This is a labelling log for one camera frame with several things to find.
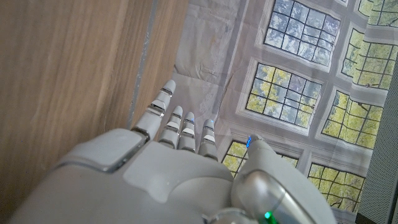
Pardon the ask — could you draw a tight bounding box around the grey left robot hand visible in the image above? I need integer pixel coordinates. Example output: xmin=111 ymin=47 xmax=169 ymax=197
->
xmin=7 ymin=79 xmax=339 ymax=224

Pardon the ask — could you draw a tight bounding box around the printed window backdrop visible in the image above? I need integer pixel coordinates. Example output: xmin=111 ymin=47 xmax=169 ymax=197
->
xmin=172 ymin=0 xmax=398 ymax=224

